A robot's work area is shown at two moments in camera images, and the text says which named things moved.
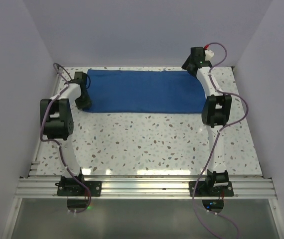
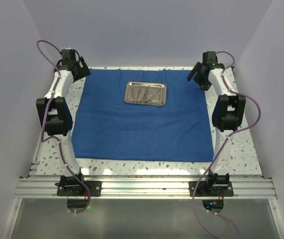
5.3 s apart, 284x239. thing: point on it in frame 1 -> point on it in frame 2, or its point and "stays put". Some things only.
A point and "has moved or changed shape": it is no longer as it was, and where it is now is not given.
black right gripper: (186, 65) -> (204, 85)
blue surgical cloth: (133, 91) has moved or changed shape
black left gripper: (87, 103) -> (84, 70)
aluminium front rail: (143, 188) stays put
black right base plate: (203, 190) stays put
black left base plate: (75, 188) stays put
